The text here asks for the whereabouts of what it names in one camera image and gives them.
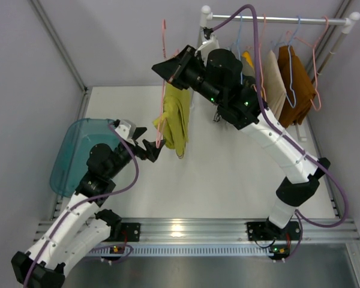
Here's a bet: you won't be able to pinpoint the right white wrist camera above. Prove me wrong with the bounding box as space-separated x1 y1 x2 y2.
197 27 220 59

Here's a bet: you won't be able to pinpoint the yellow-green trousers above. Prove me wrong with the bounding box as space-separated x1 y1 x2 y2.
152 81 191 159

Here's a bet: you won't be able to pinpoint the grey slotted cable duct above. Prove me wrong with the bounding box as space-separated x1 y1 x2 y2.
86 244 277 258

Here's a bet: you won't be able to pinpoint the camouflage yellow trousers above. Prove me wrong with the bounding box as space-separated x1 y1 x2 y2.
242 51 257 91

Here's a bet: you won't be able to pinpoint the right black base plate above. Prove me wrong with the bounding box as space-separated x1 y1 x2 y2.
246 220 301 241

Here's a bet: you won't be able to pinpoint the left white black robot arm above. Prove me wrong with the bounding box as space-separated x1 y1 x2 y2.
11 120 166 287

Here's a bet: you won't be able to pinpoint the pink wire hanger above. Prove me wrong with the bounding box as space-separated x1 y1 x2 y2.
156 19 179 148
286 16 330 112
258 14 266 100

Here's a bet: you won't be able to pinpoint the teal plastic bin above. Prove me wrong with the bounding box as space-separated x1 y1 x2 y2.
50 118 119 198

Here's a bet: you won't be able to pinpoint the aluminium mounting rail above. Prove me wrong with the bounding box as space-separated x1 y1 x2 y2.
32 217 360 244

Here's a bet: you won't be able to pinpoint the beige trousers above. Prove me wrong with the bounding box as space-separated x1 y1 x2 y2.
262 50 286 119

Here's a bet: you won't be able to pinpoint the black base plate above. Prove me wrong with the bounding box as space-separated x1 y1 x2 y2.
118 223 141 242
246 220 301 241

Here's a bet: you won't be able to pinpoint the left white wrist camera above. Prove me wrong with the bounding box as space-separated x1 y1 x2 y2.
113 119 137 143

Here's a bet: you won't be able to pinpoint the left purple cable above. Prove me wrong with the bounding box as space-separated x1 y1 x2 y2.
22 122 140 288

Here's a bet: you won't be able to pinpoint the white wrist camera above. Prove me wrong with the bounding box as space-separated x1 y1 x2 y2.
197 27 220 59
113 119 137 143

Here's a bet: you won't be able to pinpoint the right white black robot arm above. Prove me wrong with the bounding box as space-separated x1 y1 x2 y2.
152 46 330 239

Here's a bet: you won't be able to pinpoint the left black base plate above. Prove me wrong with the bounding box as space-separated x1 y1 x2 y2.
118 223 141 242

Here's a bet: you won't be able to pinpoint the brown trousers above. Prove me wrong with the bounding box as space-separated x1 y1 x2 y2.
277 46 316 128

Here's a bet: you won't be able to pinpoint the white metal clothes rack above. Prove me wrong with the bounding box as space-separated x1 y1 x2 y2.
197 1 360 85

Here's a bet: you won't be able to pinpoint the black white print trousers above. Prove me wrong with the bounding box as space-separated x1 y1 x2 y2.
213 106 224 123

